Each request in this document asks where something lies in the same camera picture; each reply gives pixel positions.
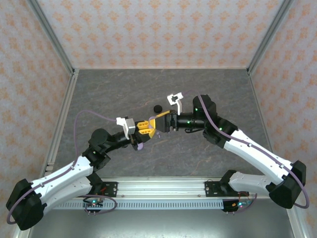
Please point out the black earbuds charging case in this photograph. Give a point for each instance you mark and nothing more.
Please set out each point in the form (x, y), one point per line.
(157, 108)

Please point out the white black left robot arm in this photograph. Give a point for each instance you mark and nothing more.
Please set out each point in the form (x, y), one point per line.
(64, 178)

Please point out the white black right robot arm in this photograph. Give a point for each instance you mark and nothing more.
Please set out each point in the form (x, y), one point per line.
(257, 156)

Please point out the small circuit board with LEDs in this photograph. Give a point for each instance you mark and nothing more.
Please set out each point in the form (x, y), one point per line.
(235, 205)
(94, 203)

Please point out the grey sheet metal shelf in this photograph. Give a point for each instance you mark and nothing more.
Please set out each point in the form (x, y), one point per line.
(161, 225)

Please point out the aluminium table side rail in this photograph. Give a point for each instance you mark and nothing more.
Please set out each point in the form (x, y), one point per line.
(60, 124)
(261, 111)

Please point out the long aluminium mounting rail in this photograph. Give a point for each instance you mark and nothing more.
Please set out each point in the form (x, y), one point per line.
(161, 187)

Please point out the aluminium frame post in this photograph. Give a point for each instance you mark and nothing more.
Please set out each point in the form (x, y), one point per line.
(51, 34)
(269, 34)

